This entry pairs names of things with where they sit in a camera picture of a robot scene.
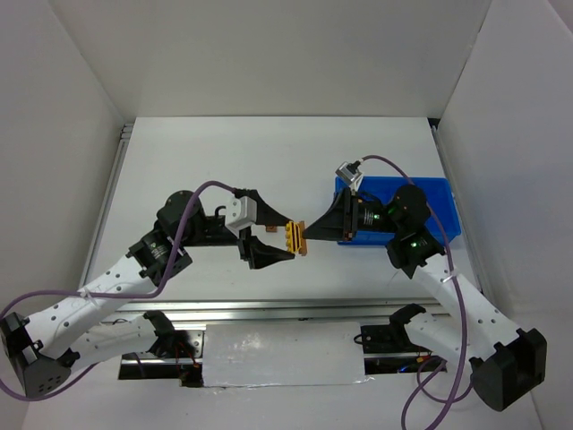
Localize white taped cover plate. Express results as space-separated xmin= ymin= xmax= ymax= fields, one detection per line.
xmin=202 ymin=322 xmax=366 ymax=388

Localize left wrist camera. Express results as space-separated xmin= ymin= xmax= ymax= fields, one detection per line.
xmin=225 ymin=196 xmax=257 ymax=237

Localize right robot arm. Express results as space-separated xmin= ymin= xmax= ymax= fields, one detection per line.
xmin=303 ymin=184 xmax=547 ymax=411

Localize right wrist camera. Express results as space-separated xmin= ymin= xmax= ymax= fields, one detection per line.
xmin=336 ymin=159 xmax=363 ymax=192

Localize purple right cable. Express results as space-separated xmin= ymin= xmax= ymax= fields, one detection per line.
xmin=357 ymin=154 xmax=474 ymax=430

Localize orange 2x4 lego brick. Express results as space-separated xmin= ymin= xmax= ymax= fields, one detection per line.
xmin=285 ymin=220 xmax=308 ymax=256

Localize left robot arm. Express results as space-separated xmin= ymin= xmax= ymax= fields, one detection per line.
xmin=1 ymin=182 xmax=295 ymax=402

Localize blue divided plastic bin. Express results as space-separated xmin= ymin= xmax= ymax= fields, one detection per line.
xmin=335 ymin=176 xmax=463 ymax=247

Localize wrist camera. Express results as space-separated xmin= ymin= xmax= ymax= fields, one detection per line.
xmin=336 ymin=159 xmax=363 ymax=192
xmin=225 ymin=196 xmax=257 ymax=237

